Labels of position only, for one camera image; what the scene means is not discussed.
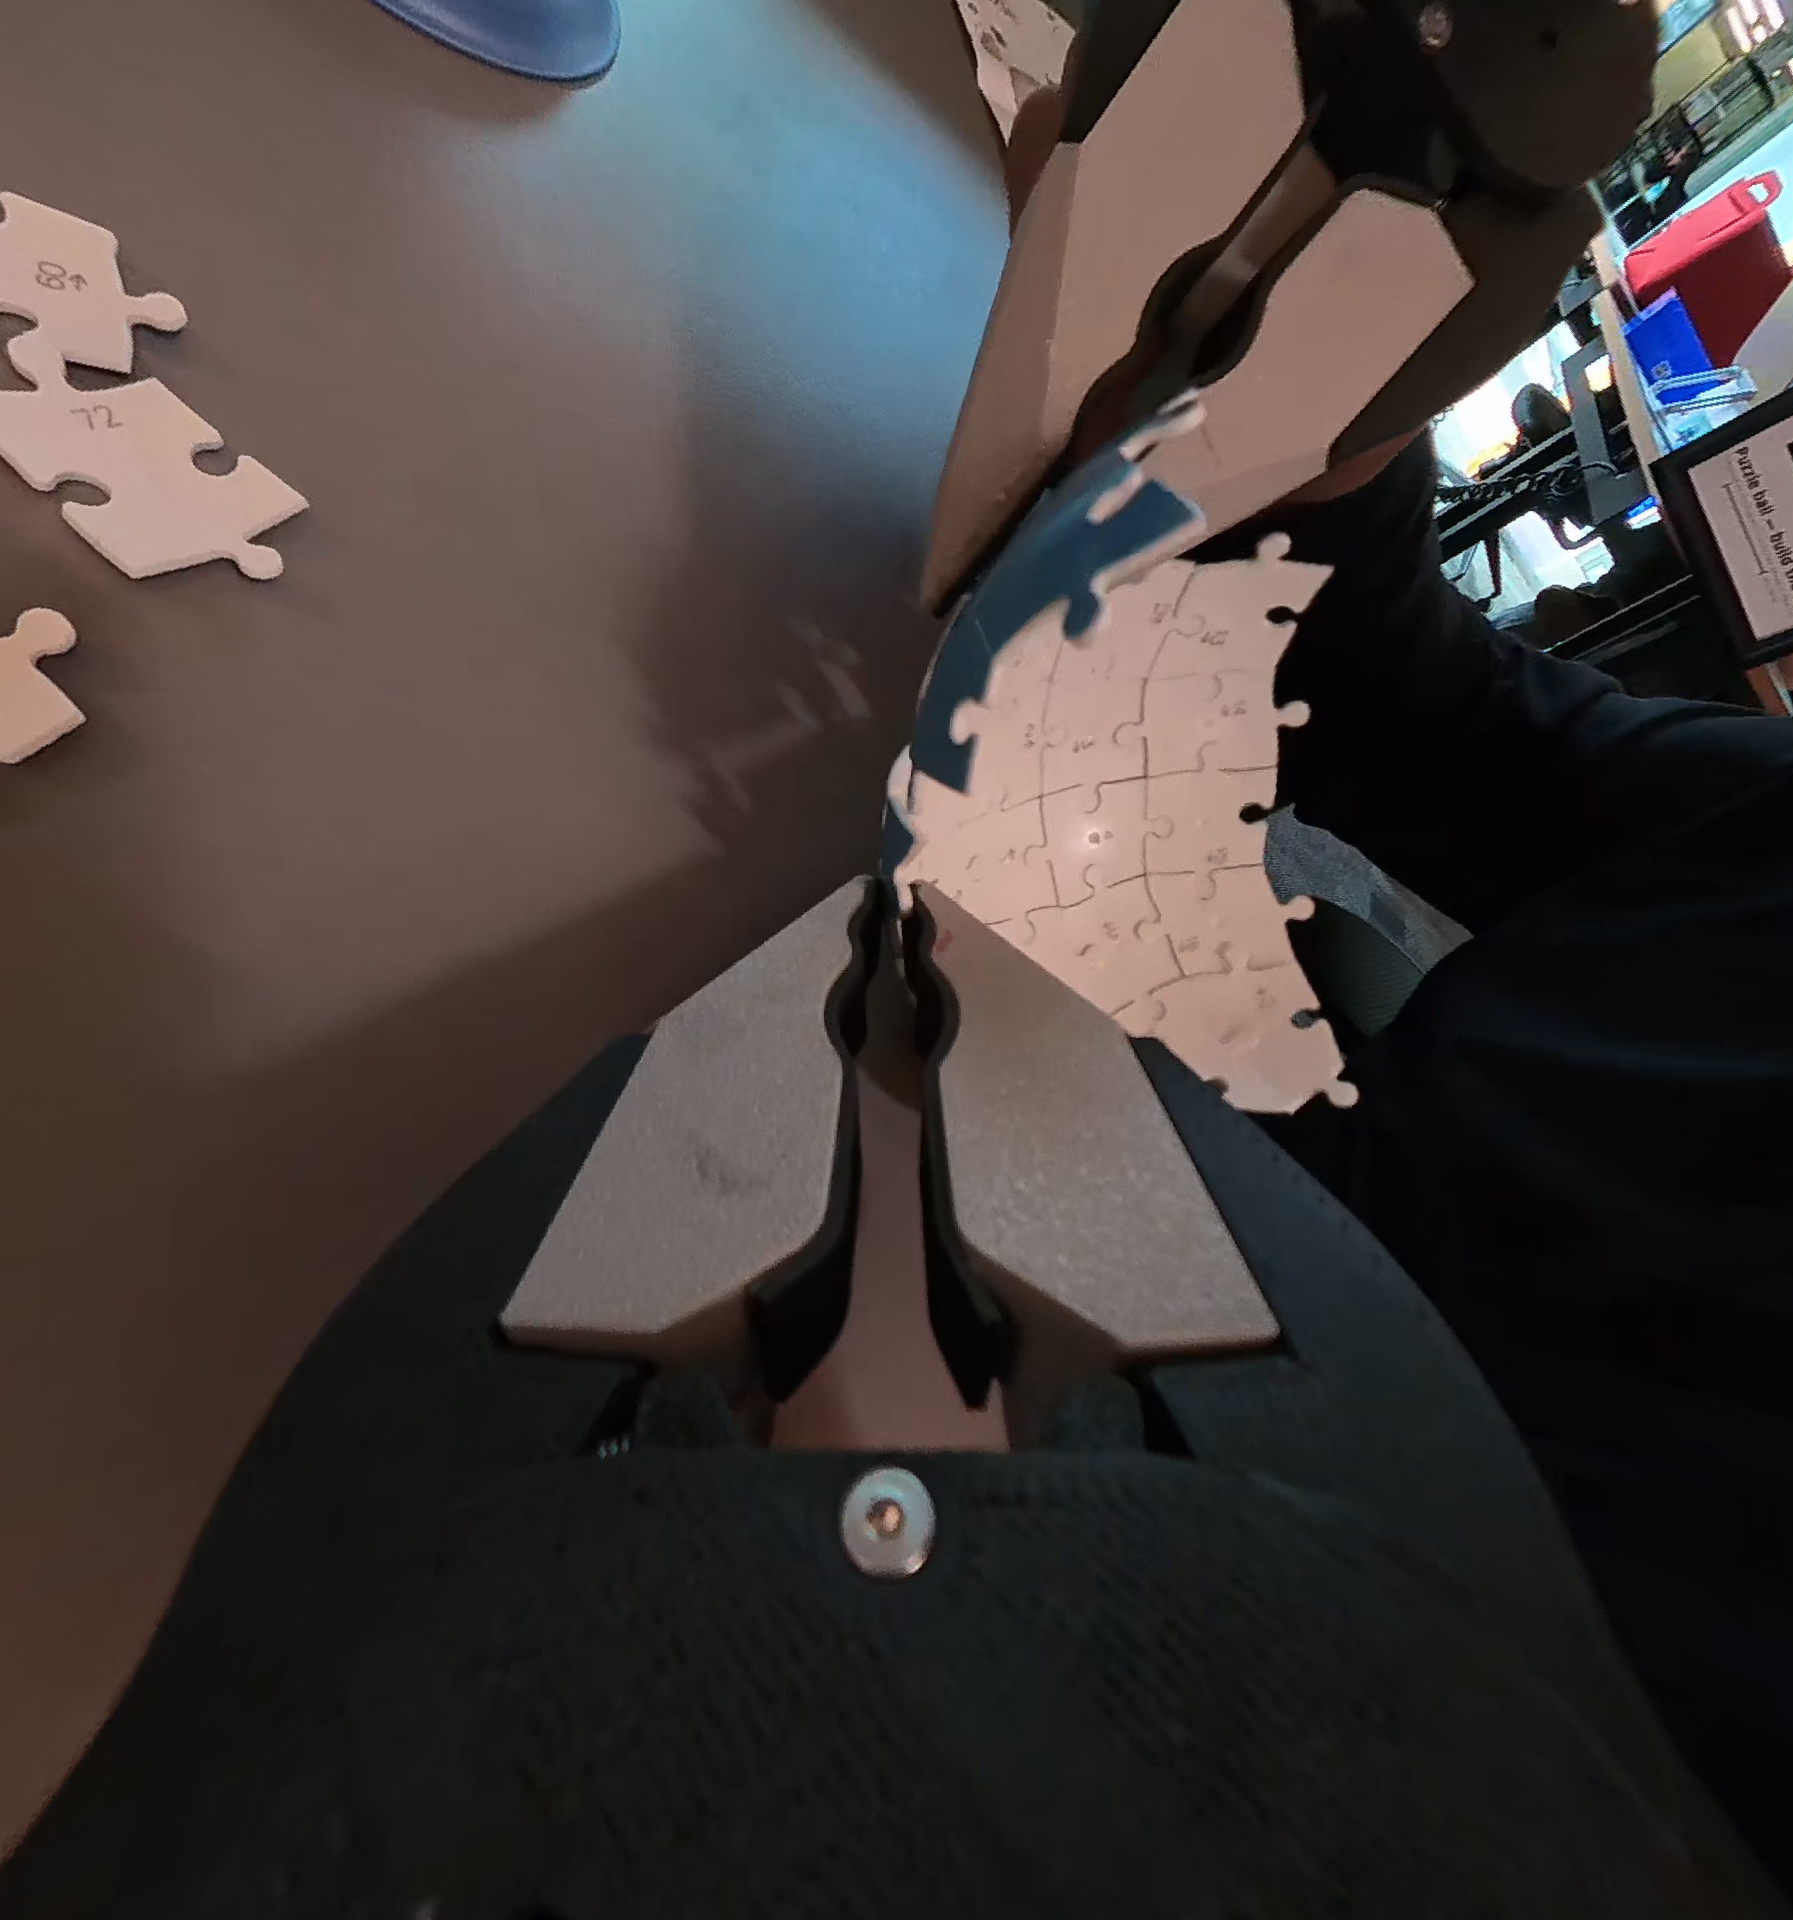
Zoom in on joined puzzle pieces strip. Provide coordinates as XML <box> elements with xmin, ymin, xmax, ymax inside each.
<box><xmin>872</xmin><ymin>387</ymin><xmax>1209</xmax><ymax>886</ymax></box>

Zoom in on blue storage bins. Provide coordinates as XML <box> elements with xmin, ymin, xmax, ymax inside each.
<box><xmin>1619</xmin><ymin>288</ymin><xmax>1759</xmax><ymax>452</ymax></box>

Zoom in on blue plastic ball stand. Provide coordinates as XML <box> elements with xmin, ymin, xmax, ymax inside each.
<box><xmin>372</xmin><ymin>0</ymin><xmax>625</xmax><ymax>82</ymax></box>

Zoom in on white printed paper sign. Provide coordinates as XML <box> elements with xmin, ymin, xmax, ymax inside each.
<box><xmin>1683</xmin><ymin>383</ymin><xmax>1793</xmax><ymax>645</ymax></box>

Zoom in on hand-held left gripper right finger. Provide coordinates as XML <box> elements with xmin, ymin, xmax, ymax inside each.
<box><xmin>903</xmin><ymin>884</ymin><xmax>1284</xmax><ymax>1409</ymax></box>

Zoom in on black office chair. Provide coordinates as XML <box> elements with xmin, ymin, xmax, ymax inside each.
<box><xmin>1263</xmin><ymin>811</ymin><xmax>1475</xmax><ymax>1040</ymax></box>

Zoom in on black metal shelf rack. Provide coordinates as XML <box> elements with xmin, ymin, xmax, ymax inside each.
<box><xmin>1427</xmin><ymin>149</ymin><xmax>1793</xmax><ymax>706</ymax></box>

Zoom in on person's right hand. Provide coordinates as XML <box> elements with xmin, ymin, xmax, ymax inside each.
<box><xmin>1004</xmin><ymin>80</ymin><xmax>1070</xmax><ymax>235</ymax></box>

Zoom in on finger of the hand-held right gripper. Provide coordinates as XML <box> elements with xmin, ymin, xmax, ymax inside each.
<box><xmin>917</xmin><ymin>0</ymin><xmax>1310</xmax><ymax>618</ymax></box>
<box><xmin>1137</xmin><ymin>177</ymin><xmax>1482</xmax><ymax>560</ymax></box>

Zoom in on red plastic container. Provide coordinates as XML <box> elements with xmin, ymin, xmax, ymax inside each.
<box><xmin>1622</xmin><ymin>168</ymin><xmax>1793</xmax><ymax>369</ymax></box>

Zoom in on black coiled cable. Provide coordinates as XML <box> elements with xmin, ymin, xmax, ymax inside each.
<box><xmin>1434</xmin><ymin>465</ymin><xmax>1587</xmax><ymax>516</ymax></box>

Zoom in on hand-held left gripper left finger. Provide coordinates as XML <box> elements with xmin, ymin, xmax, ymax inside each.
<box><xmin>500</xmin><ymin>879</ymin><xmax>884</xmax><ymax>1406</ymax></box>

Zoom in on partly built white puzzle ball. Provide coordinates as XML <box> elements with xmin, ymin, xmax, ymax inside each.
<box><xmin>879</xmin><ymin>532</ymin><xmax>1360</xmax><ymax>1115</ymax></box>

